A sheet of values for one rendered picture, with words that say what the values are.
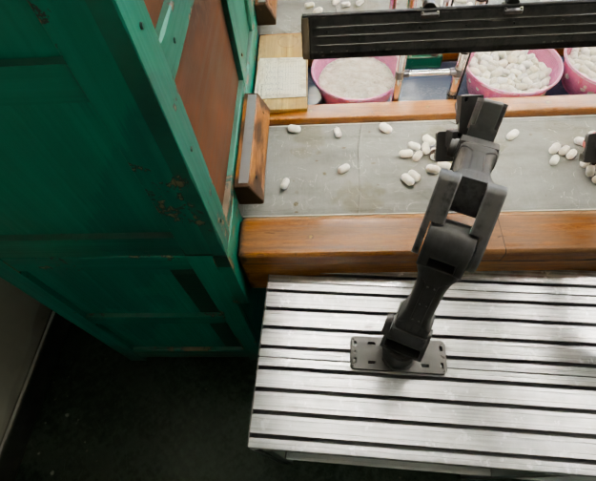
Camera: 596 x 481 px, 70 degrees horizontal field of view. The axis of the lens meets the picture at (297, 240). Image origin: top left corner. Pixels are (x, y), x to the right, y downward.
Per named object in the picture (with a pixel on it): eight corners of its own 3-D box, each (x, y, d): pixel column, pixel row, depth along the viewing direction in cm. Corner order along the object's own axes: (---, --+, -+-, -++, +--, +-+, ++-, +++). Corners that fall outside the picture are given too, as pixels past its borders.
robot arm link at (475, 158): (458, 127, 79) (436, 182, 55) (507, 140, 77) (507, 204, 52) (436, 186, 86) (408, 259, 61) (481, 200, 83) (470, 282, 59)
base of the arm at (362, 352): (352, 324, 86) (351, 359, 83) (452, 330, 84) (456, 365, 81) (350, 337, 93) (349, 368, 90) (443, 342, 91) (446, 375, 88)
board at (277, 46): (307, 112, 116) (307, 108, 115) (253, 114, 117) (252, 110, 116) (307, 36, 132) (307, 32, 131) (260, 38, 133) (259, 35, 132)
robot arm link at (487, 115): (467, 95, 84) (468, 92, 73) (512, 107, 82) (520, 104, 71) (447, 153, 88) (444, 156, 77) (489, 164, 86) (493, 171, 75)
